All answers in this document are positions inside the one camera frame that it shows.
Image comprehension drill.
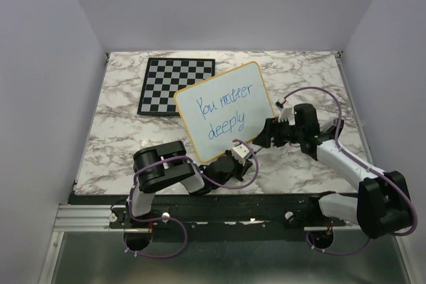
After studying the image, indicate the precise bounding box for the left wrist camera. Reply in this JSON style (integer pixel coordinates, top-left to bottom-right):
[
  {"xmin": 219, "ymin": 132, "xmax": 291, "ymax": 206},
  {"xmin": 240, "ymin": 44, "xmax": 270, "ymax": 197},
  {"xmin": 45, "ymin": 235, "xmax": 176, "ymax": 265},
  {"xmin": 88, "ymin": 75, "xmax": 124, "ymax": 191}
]
[{"xmin": 230, "ymin": 144, "xmax": 250, "ymax": 165}]

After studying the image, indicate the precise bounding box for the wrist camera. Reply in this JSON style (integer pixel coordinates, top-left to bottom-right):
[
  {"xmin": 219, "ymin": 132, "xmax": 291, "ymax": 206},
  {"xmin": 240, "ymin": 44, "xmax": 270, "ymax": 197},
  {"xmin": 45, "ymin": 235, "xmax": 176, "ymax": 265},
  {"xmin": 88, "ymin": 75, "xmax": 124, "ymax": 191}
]
[
  {"xmin": 230, "ymin": 144, "xmax": 250, "ymax": 165},
  {"xmin": 275, "ymin": 98, "xmax": 293, "ymax": 122}
]

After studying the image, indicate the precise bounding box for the black white chessboard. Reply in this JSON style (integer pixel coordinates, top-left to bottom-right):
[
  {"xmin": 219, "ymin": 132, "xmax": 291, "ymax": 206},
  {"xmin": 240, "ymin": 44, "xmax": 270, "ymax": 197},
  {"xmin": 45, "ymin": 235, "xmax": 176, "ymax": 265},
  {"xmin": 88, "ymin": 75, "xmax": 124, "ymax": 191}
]
[{"xmin": 137, "ymin": 57, "xmax": 216, "ymax": 116}]

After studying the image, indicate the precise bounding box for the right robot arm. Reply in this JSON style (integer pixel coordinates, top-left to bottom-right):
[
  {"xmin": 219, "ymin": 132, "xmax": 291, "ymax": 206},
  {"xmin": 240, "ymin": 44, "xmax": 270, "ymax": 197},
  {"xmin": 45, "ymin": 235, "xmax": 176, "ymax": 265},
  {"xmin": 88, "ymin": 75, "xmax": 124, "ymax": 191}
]
[{"xmin": 253, "ymin": 103, "xmax": 415, "ymax": 239}]

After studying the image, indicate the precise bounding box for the black eraser holder stand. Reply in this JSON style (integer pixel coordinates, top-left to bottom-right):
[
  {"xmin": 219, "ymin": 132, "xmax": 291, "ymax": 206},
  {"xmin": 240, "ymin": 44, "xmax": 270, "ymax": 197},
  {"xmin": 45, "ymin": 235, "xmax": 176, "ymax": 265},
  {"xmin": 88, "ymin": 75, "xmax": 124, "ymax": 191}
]
[{"xmin": 320, "ymin": 118, "xmax": 345, "ymax": 136}]

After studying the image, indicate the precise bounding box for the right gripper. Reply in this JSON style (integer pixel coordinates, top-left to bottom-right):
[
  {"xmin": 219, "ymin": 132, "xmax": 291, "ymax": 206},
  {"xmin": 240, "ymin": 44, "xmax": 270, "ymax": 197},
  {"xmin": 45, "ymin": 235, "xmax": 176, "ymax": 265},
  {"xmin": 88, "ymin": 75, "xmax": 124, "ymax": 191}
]
[{"xmin": 252, "ymin": 116, "xmax": 304, "ymax": 148}]

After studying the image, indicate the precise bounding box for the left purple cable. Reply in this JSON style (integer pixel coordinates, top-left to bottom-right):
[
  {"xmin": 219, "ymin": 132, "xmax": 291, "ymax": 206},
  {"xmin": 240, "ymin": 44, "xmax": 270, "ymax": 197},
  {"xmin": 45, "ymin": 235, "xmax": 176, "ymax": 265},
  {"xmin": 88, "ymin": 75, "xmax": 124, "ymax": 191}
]
[{"xmin": 128, "ymin": 138, "xmax": 260, "ymax": 225}]

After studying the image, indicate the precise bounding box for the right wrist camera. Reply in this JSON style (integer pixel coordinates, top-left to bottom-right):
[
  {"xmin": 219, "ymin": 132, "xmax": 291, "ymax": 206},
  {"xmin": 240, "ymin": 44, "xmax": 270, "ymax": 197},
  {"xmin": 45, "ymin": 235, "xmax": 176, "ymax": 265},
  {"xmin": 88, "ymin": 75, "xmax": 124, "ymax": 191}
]
[{"xmin": 275, "ymin": 98, "xmax": 293, "ymax": 122}]

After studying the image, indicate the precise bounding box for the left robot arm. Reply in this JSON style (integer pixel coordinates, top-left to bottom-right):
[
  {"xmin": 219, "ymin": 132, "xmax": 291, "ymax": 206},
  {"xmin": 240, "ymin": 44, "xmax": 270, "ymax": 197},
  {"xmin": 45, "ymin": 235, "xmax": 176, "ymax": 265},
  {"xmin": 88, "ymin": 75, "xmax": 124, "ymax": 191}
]
[{"xmin": 124, "ymin": 140, "xmax": 259, "ymax": 227}]

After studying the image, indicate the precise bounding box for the yellow framed whiteboard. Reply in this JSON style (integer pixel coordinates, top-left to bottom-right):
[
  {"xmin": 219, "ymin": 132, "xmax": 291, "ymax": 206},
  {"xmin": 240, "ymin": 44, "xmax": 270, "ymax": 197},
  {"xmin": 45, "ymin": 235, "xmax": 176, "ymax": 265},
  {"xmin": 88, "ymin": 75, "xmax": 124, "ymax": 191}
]
[{"xmin": 174, "ymin": 61, "xmax": 275, "ymax": 162}]

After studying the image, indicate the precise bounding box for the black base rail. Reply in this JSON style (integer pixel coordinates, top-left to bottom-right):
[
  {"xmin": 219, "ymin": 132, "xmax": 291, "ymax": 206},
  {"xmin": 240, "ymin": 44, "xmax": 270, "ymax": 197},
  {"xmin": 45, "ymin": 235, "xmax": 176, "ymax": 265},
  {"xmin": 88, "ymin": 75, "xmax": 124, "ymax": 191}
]
[{"xmin": 109, "ymin": 194, "xmax": 360, "ymax": 243}]

